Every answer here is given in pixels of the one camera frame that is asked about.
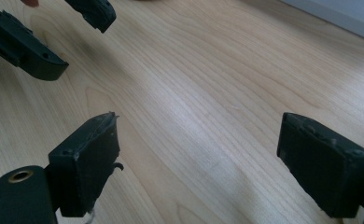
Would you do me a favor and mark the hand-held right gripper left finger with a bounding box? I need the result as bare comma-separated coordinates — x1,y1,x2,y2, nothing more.
48,111,124,218

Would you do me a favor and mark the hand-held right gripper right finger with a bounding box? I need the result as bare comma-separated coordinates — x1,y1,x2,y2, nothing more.
276,111,364,218

